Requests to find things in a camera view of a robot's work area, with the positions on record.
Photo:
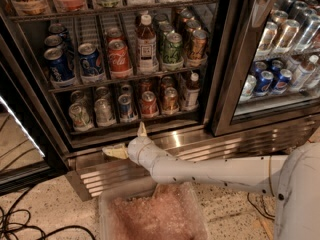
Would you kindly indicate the green can front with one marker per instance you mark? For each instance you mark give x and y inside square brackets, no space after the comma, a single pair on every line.
[172,52]

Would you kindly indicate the stainless steel fridge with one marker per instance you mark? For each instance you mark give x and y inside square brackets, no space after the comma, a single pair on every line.
[38,140]

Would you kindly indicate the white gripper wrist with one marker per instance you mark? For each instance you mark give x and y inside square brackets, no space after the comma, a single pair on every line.
[134,148]

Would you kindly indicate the gold can front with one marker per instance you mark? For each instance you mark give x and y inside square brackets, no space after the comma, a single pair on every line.
[197,47]

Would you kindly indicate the blue pepsi can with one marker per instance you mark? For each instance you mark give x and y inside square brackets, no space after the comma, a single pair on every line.
[91,63]
[61,74]

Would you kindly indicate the silver white can bottom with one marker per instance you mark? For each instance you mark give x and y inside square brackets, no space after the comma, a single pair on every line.
[103,112]

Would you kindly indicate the glass fridge door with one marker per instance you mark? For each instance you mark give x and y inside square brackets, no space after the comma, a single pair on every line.
[272,71]

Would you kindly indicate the small tea bottle bottom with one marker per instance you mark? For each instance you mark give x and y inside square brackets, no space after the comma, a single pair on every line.
[190,91]

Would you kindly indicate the rear redbull can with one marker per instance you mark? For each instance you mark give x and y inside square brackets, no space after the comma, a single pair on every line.
[126,89]

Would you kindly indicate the pale green can bottom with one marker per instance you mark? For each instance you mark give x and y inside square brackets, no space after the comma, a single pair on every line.
[81,119]

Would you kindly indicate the red orange can bottom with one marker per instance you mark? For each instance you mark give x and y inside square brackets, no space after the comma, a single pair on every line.
[148,104]

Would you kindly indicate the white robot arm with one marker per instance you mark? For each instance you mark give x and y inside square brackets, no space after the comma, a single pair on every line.
[293,179]

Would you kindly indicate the brown tea bottle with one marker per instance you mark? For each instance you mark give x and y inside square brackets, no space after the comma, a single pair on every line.
[146,56]

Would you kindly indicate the clear plastic bin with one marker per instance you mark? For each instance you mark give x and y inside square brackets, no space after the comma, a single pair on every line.
[145,210]

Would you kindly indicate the gold orange can bottom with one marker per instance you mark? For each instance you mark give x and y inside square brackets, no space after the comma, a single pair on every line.
[170,101]

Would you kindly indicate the red coca-cola can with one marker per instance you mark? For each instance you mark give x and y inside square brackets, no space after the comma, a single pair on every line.
[119,60]

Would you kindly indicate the front blue pepsi can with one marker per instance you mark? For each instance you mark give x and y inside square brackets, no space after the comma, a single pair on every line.
[61,74]

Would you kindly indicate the blue silver redbull can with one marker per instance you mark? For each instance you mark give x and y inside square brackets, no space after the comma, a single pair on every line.
[126,109]

